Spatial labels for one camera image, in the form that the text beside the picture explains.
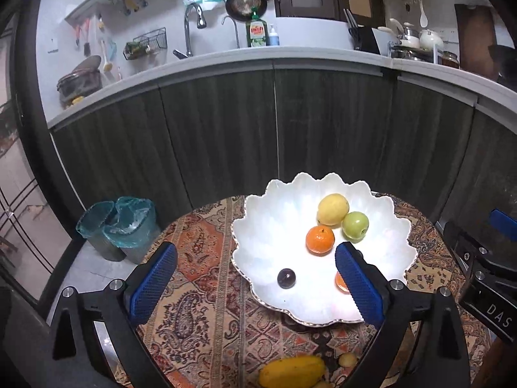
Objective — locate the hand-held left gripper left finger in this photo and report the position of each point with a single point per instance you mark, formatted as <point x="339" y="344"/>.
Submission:
<point x="155" y="287"/>

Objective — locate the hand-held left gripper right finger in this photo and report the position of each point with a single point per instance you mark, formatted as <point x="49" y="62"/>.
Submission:
<point x="359" y="287"/>

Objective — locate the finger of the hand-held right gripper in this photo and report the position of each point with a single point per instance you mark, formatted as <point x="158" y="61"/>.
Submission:
<point x="470" y="254"/>
<point x="505" y="222"/>

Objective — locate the mandarin orange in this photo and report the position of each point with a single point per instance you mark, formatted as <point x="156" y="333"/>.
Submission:
<point x="341" y="283"/>
<point x="320" y="240"/>

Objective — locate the green apple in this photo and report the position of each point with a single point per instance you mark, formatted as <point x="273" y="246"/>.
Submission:
<point x="354" y="226"/>

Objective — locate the dark purple plum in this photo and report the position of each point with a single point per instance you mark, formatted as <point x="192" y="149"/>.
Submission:
<point x="286" y="279"/>

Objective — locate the yellow lemon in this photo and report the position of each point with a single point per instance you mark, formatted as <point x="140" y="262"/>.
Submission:
<point x="332" y="209"/>

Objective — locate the white scalloped bowl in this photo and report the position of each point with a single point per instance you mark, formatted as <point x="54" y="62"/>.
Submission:
<point x="282" y="250"/>

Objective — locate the patterned orange tablecloth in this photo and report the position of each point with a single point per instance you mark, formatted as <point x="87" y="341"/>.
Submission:
<point x="202" y="291"/>

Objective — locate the teal lined trash bin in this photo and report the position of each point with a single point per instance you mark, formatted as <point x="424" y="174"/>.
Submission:
<point x="97" y="226"/>
<point x="133" y="226"/>

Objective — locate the small tan longan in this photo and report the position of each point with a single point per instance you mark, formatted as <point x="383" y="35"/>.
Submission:
<point x="347" y="359"/>

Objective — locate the yellow mango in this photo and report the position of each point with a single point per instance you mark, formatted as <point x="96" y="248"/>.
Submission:
<point x="291" y="372"/>

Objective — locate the glass jar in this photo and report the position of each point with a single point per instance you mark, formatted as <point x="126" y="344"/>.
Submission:
<point x="450" y="60"/>

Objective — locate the kitchen cabinet with white countertop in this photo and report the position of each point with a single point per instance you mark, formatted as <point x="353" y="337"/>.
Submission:
<point x="226" y="129"/>

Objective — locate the brown cutting board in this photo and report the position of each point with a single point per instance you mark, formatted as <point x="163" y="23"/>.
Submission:
<point x="474" y="36"/>

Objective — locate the stacked pots with lid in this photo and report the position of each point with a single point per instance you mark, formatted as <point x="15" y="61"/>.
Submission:
<point x="78" y="85"/>

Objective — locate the white hanging spatula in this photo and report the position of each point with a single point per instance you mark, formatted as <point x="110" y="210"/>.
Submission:
<point x="424" y="18"/>

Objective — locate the black knife block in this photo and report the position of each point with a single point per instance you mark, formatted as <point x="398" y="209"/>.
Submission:
<point x="365" y="40"/>

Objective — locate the hanging scrub brush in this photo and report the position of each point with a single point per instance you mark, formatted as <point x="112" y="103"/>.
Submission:
<point x="107" y="62"/>

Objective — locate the chrome kitchen faucet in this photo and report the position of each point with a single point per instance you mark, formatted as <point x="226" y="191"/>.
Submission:
<point x="189" y="28"/>

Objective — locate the small blue pump bottle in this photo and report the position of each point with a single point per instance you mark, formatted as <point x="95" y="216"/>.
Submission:
<point x="274" y="37"/>

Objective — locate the thin curved water tap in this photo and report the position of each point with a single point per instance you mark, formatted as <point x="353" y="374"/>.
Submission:
<point x="236" y="30"/>

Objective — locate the green dish soap bottle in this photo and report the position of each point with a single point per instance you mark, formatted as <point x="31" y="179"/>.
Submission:
<point x="257" y="32"/>

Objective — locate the hanging frying pan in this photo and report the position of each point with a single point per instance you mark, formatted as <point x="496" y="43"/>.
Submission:
<point x="245" y="6"/>

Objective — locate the glass door with dark frame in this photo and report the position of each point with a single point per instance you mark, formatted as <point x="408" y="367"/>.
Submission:
<point x="20" y="169"/>

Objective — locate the yellow animal wall hook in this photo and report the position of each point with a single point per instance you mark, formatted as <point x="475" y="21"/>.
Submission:
<point x="131" y="2"/>

